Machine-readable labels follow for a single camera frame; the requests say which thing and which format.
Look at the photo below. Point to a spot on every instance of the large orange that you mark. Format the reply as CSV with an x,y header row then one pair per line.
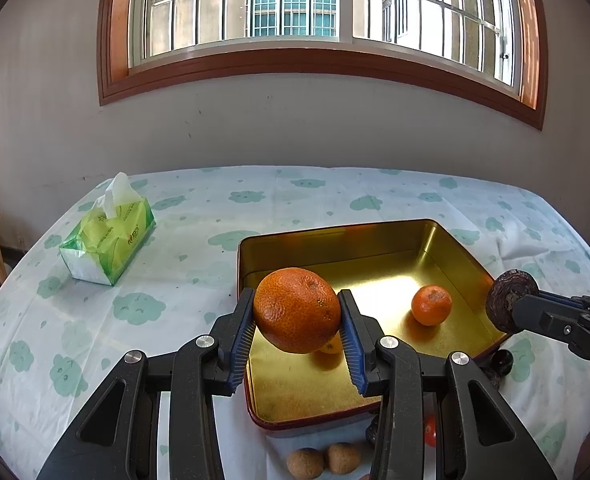
x,y
295,310

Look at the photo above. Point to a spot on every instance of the brown longan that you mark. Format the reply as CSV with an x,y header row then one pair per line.
x,y
305,464
344,458

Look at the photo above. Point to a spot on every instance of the gold metal tin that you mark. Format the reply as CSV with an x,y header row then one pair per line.
x,y
400,270

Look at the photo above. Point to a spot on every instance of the cloud print tablecloth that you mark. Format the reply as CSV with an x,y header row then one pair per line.
x,y
195,260

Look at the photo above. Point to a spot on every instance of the red cherry tomato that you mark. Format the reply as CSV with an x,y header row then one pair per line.
x,y
429,430

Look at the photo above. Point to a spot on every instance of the wooden framed barred window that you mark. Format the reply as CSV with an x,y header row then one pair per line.
x,y
295,65

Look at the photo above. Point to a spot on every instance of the green tissue pack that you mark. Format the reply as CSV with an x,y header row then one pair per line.
x,y
110,240

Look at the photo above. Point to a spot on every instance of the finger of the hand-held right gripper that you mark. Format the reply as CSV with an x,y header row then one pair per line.
x,y
540,317
565,301

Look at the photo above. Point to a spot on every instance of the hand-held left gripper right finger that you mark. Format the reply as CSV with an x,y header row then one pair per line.
x,y
352,347

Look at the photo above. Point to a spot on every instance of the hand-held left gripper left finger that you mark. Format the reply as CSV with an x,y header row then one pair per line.
x,y
242,342

